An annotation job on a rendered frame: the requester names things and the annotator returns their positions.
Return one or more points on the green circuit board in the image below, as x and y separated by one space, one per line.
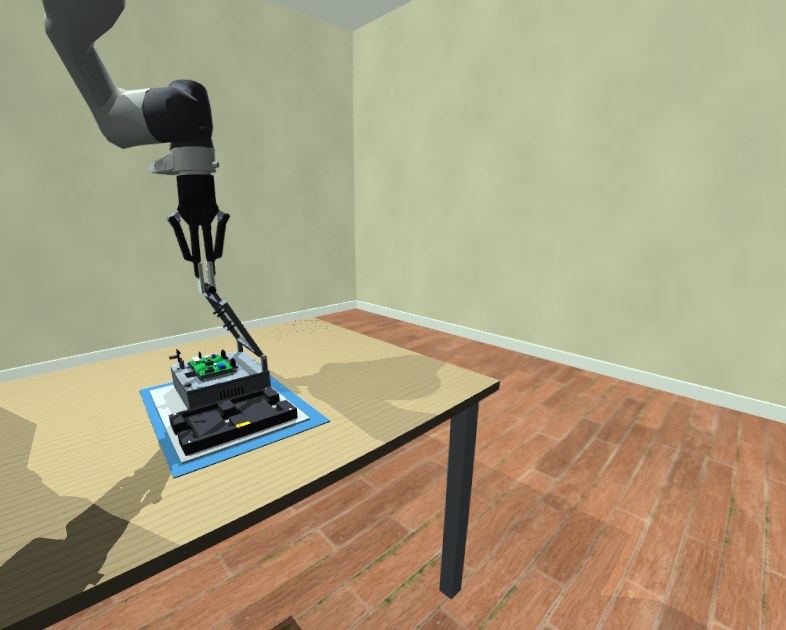
209 366

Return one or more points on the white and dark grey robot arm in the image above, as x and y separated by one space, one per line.
131 118

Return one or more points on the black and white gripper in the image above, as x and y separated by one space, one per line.
197 206

